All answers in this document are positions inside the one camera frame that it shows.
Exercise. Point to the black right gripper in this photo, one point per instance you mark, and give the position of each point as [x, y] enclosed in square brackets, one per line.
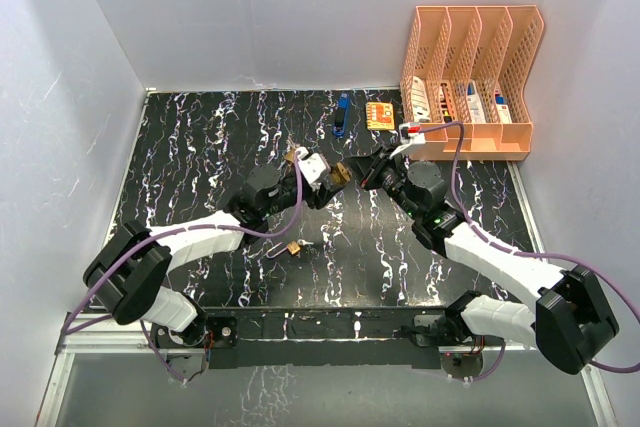
[377, 161]

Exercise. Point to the aluminium frame rail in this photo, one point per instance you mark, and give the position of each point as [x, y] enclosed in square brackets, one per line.
[331, 330]

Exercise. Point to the large brass padlock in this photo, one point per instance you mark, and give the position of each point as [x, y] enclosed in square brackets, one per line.
[290, 157]

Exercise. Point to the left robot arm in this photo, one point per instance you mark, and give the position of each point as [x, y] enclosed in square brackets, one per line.
[127, 276]

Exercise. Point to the medium brass padlock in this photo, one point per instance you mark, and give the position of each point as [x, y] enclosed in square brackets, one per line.
[340, 175]

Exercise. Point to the orange file organizer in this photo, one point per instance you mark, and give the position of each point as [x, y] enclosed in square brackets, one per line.
[464, 77]

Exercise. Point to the yellow spiral notebook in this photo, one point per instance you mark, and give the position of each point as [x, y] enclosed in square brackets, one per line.
[379, 116]

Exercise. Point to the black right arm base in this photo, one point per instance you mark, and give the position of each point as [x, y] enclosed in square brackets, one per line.
[425, 330]

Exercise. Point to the white blue box in organizer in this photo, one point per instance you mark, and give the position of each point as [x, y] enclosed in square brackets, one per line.
[473, 110]

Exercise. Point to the blue red box in organizer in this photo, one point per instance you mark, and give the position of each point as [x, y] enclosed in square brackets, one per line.
[502, 108]

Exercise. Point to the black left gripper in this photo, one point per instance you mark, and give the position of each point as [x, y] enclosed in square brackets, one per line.
[318, 196]

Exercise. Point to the small brass padlock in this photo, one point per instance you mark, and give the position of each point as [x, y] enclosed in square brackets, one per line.
[293, 248]

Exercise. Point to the red black item in organizer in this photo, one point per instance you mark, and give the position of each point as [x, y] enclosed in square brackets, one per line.
[444, 103]

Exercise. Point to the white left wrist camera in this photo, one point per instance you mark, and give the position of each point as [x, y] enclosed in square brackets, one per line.
[313, 167]

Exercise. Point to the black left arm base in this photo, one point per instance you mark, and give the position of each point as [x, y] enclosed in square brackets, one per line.
[217, 332]

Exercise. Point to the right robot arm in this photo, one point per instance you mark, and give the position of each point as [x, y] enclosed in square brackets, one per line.
[563, 313]

